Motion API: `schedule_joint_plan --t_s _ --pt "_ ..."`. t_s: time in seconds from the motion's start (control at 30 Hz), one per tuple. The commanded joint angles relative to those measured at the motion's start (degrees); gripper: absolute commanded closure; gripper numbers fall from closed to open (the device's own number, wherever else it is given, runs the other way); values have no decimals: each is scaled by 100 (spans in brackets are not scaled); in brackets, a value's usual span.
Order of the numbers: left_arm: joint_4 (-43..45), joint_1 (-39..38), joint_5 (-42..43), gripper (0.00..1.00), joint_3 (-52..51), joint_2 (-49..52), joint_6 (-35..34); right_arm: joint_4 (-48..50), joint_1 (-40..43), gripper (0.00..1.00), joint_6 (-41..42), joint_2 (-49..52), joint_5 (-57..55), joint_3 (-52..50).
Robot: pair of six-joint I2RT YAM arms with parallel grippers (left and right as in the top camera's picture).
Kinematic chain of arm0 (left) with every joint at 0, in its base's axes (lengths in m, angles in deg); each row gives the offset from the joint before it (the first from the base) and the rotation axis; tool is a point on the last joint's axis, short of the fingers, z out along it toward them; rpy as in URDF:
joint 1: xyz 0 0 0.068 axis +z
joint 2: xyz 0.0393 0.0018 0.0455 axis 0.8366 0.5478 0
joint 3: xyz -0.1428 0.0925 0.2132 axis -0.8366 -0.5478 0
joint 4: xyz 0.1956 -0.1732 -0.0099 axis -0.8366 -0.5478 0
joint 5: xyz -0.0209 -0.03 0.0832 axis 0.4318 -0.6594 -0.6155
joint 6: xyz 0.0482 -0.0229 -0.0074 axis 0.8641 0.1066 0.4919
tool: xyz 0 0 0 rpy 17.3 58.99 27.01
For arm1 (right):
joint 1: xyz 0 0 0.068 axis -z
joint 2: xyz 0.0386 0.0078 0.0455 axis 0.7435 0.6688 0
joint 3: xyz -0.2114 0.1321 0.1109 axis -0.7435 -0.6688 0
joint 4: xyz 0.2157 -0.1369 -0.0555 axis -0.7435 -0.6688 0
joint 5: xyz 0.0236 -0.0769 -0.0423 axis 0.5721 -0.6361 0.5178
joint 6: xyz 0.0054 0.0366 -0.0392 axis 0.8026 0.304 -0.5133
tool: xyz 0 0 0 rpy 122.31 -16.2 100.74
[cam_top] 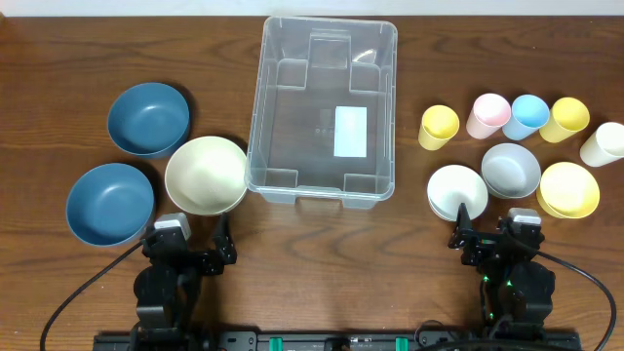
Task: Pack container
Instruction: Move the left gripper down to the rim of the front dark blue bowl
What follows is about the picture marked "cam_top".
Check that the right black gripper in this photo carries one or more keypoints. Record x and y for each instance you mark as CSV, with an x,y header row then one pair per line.
x,y
487,245

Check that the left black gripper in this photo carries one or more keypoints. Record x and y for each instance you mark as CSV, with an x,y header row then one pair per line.
x,y
193,253

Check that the white bowl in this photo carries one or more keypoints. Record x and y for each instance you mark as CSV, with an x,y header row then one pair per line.
x,y
453,185

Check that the beige bowl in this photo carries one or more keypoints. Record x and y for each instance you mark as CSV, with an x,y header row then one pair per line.
x,y
206,176

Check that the yellow bowl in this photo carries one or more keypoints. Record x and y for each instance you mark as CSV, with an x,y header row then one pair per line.
x,y
567,190

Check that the dark blue bowl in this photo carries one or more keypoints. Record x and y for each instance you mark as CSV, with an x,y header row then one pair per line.
x,y
110,205
149,120

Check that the clear plastic storage container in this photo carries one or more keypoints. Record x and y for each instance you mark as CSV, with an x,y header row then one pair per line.
x,y
307,68

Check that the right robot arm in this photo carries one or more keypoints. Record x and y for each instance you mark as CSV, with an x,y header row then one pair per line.
x,y
515,292

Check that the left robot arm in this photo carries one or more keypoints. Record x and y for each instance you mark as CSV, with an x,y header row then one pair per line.
x,y
168,289

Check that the grey bowl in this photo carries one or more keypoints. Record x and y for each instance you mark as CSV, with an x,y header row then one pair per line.
x,y
510,171

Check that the yellow cup left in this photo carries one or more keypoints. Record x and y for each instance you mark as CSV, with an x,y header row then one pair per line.
x,y
439,124

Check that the yellow cup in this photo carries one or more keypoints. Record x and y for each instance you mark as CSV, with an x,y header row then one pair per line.
x,y
568,116
439,124

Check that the pink cup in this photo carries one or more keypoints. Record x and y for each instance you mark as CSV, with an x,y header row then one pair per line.
x,y
490,112

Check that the light blue cup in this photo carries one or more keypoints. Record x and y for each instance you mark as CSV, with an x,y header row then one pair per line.
x,y
529,113

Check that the yellow cup right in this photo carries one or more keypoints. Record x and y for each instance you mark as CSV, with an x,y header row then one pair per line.
x,y
568,116

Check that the cream white cup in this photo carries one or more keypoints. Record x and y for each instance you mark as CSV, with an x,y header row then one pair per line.
x,y
604,146

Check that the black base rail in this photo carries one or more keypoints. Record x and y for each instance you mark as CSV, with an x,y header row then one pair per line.
x,y
252,341

